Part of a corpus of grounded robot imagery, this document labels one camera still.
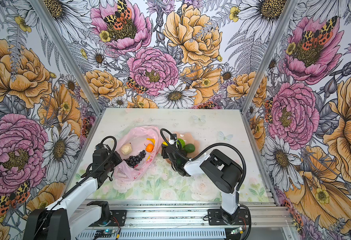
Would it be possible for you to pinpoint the dark green fake avocado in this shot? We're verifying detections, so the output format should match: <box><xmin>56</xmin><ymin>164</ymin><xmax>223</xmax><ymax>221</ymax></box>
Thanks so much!
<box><xmin>183</xmin><ymin>144</ymin><xmax>195</xmax><ymax>154</ymax></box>

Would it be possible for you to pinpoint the orange fake tangerine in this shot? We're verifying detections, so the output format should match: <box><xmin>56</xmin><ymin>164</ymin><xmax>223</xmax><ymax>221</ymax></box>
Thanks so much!
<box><xmin>145</xmin><ymin>144</ymin><xmax>154</xmax><ymax>153</ymax></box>

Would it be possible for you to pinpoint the pink plastic bag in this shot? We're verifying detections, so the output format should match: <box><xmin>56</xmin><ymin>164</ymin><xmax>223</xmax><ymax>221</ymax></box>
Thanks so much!
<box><xmin>114</xmin><ymin>126</ymin><xmax>162</xmax><ymax>182</ymax></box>

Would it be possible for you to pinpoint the bright green fake lime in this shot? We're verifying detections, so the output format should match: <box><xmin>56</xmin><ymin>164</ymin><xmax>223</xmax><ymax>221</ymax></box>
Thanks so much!
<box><xmin>177</xmin><ymin>139</ymin><xmax>186</xmax><ymax>149</ymax></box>

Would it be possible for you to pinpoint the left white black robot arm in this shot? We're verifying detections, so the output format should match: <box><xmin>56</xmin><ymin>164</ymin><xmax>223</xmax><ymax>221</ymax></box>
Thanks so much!
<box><xmin>23</xmin><ymin>148</ymin><xmax>122</xmax><ymax>240</ymax></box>

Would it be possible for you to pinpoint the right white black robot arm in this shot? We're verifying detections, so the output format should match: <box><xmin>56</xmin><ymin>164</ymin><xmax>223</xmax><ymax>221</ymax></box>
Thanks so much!
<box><xmin>161</xmin><ymin>143</ymin><xmax>247</xmax><ymax>225</ymax></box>

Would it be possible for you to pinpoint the black fake grape bunch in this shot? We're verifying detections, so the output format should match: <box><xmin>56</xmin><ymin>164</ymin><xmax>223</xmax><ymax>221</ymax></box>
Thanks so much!
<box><xmin>124</xmin><ymin>150</ymin><xmax>146</xmax><ymax>168</ymax></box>

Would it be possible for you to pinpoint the yellow fake banana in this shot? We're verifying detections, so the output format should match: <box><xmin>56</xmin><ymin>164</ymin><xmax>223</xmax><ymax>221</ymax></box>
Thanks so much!
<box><xmin>147</xmin><ymin>138</ymin><xmax>155</xmax><ymax>145</ymax></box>

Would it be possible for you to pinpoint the left green circuit board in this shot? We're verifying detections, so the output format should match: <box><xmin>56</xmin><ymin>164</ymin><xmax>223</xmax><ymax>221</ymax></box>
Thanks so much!
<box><xmin>94</xmin><ymin>229</ymin><xmax>115</xmax><ymax>239</ymax></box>

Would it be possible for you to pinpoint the green circuit board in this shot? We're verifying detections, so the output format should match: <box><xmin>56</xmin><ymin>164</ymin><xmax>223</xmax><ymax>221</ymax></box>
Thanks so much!
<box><xmin>94</xmin><ymin>229</ymin><xmax>115</xmax><ymax>239</ymax></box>
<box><xmin>230</xmin><ymin>227</ymin><xmax>243</xmax><ymax>235</ymax></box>

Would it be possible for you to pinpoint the right green circuit board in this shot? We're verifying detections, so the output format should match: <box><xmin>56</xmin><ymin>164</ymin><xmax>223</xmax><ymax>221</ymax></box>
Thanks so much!
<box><xmin>230</xmin><ymin>227</ymin><xmax>243</xmax><ymax>235</ymax></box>

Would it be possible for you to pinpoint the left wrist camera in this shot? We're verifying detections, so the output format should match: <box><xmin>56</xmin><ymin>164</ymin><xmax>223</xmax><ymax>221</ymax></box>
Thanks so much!
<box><xmin>95</xmin><ymin>143</ymin><xmax>104</xmax><ymax>150</ymax></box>

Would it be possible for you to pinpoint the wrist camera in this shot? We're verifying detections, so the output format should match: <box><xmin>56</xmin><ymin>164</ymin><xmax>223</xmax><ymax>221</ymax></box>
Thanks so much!
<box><xmin>168</xmin><ymin>134</ymin><xmax>177</xmax><ymax>145</ymax></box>
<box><xmin>95</xmin><ymin>143</ymin><xmax>104</xmax><ymax>150</ymax></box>

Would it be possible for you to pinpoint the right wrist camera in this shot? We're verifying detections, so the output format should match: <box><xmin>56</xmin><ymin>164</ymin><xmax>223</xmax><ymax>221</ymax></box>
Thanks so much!
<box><xmin>168</xmin><ymin>134</ymin><xmax>177</xmax><ymax>145</ymax></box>

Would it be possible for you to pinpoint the left black cable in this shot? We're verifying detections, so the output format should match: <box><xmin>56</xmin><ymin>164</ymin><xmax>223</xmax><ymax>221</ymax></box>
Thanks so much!
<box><xmin>40</xmin><ymin>135</ymin><xmax>118</xmax><ymax>229</ymax></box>

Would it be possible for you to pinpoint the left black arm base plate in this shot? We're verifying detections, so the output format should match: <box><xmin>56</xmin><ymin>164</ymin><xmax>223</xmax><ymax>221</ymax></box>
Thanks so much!
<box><xmin>104</xmin><ymin>210</ymin><xmax>127</xmax><ymax>227</ymax></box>

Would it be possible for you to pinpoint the right black corrugated cable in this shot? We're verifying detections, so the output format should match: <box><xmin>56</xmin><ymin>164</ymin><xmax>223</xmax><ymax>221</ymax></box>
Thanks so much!
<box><xmin>159</xmin><ymin>128</ymin><xmax>247</xmax><ymax>193</ymax></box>

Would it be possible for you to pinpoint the white slotted cable duct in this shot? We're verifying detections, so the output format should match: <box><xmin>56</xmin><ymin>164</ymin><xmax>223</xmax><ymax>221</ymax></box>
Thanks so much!
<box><xmin>75</xmin><ymin>228</ymin><xmax>226</xmax><ymax>240</ymax></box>

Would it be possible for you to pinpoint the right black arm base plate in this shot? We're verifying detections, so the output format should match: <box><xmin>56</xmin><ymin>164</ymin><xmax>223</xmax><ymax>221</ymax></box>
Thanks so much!
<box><xmin>204</xmin><ymin>208</ymin><xmax>251</xmax><ymax>226</ymax></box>

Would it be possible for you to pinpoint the aluminium mounting rail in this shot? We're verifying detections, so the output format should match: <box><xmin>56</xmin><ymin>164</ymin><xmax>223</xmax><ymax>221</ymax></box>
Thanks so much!
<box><xmin>38</xmin><ymin>191</ymin><xmax>294</xmax><ymax>230</ymax></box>

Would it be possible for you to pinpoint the left aluminium corner post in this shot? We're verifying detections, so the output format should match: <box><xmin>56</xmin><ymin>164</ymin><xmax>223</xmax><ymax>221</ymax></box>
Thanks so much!
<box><xmin>30</xmin><ymin>1</ymin><xmax>103</xmax><ymax>116</ymax></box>

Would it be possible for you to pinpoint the aluminium corner post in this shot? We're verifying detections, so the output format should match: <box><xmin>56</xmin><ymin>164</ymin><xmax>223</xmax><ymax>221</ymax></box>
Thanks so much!
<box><xmin>30</xmin><ymin>1</ymin><xmax>103</xmax><ymax>116</ymax></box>
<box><xmin>241</xmin><ymin>0</ymin><xmax>298</xmax><ymax>115</ymax></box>

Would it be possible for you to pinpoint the right aluminium corner post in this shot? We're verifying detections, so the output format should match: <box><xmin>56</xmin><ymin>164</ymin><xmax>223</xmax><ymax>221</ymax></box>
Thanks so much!
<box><xmin>241</xmin><ymin>0</ymin><xmax>298</xmax><ymax>115</ymax></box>

